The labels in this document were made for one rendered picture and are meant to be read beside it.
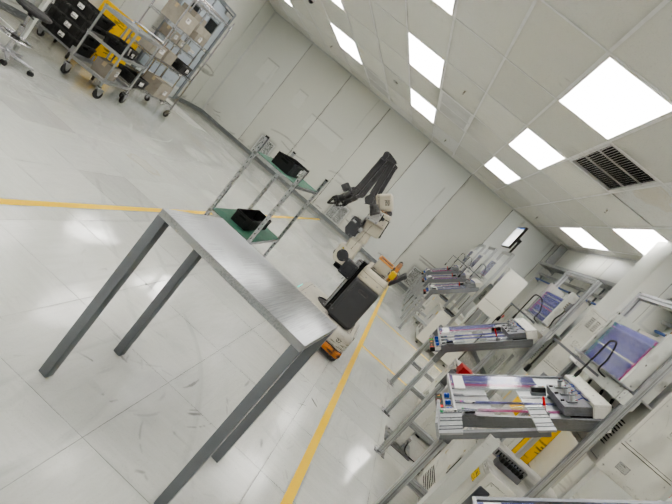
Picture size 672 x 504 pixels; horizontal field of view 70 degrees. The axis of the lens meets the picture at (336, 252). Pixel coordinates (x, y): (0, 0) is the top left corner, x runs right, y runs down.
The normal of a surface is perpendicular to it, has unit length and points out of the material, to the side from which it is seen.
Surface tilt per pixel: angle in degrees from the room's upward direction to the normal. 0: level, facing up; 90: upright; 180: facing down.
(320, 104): 90
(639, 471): 90
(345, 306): 90
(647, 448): 90
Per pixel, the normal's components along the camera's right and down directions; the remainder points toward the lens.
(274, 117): -0.17, 0.06
